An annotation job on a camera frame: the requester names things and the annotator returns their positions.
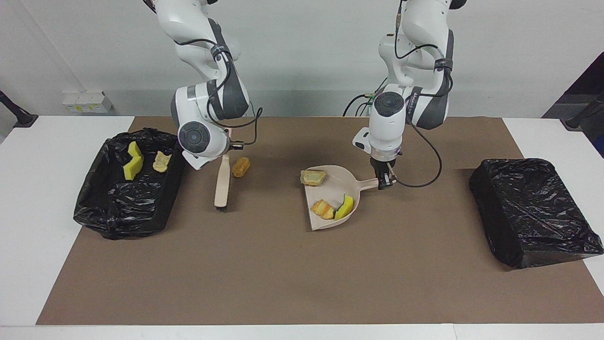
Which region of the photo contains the beige plastic dustpan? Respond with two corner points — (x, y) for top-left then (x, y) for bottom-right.
(301, 164), (381, 231)

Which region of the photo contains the notched yellow sponge piece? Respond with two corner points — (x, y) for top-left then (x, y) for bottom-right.
(334, 194), (354, 221)

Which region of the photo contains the beige hand brush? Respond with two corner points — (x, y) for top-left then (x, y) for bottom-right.
(214, 128), (234, 212)

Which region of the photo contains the pale rounded cracker chunk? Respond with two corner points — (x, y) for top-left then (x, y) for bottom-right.
(311, 199), (336, 221)

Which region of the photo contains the pale angular cracker chunk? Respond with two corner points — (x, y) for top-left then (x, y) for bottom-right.
(301, 169), (327, 186)

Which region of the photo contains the striped croissant piece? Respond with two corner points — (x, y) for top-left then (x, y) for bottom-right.
(153, 151), (172, 173)

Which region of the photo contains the large yellow sponge piece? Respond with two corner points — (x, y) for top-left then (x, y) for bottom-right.
(123, 156), (144, 181)

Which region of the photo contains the black bag lined bin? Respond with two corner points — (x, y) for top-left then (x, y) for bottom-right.
(73, 127), (188, 240)

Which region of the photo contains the black bag wrapped box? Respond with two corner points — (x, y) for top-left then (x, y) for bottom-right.
(469, 158), (604, 270)

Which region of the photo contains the brown table mat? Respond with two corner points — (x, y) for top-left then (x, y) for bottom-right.
(35, 116), (604, 326)

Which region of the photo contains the dark background furniture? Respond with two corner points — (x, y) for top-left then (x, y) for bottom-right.
(543, 51), (604, 159)

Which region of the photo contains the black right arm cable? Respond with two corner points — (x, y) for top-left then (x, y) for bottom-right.
(175, 38), (263, 148)

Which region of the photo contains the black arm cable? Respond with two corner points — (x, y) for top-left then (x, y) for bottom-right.
(175, 38), (263, 148)
(394, 0), (454, 188)

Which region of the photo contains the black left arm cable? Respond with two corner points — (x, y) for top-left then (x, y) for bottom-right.
(394, 0), (454, 188)

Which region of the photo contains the black left base cable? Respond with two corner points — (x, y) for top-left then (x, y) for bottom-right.
(343, 78), (378, 117)

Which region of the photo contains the white wall box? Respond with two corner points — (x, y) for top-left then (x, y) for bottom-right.
(62, 91), (114, 114)

